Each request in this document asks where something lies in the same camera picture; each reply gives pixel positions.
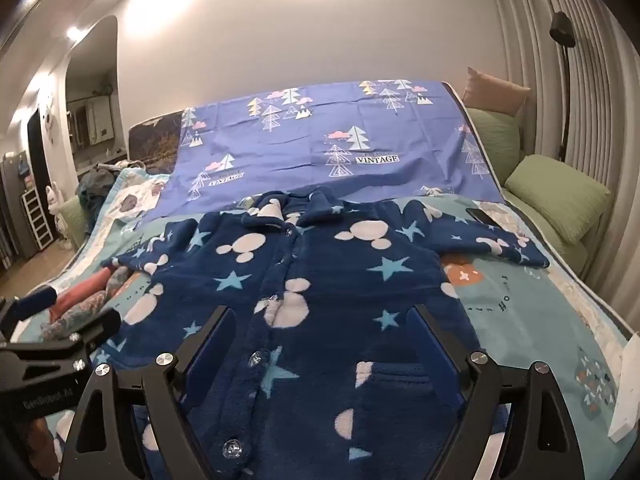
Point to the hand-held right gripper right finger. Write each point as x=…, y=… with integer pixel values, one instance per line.
x=430, y=355

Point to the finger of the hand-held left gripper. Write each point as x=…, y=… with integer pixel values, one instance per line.
x=95, y=325
x=30, y=305

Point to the black phone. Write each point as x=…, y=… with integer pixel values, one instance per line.
x=482, y=216

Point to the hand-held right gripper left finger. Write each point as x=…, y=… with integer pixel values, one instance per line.
x=212, y=350

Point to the pile of dark clothes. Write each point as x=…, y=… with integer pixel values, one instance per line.
x=97, y=185

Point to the small green pillow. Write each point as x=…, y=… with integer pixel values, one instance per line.
x=495, y=140

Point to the teal printed quilt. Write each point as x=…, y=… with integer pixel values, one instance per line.
x=525, y=320

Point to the coral folded garment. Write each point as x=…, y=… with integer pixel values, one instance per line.
x=80, y=295

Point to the peach pillow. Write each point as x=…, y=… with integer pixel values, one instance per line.
x=495, y=90

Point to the purple tree print sheet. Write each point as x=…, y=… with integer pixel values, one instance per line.
x=300, y=150

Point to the dark printed headboard cushion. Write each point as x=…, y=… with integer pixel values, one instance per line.
x=150, y=145

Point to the white bunny plush toy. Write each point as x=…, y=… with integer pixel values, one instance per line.
x=55, y=205

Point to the navy star print fleece pajama top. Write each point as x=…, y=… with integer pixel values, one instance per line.
x=325, y=310

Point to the floral folded garment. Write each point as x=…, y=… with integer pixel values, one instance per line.
x=90, y=312

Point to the white pleated curtain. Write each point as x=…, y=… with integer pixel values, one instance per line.
x=600, y=110

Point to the black floor lamp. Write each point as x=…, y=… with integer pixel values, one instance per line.
x=562, y=30

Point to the large green pillow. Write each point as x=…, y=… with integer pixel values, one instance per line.
x=555, y=190

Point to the white shelf rack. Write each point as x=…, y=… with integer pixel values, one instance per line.
x=37, y=220

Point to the grey cabinet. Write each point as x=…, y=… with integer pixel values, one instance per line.
x=10, y=210

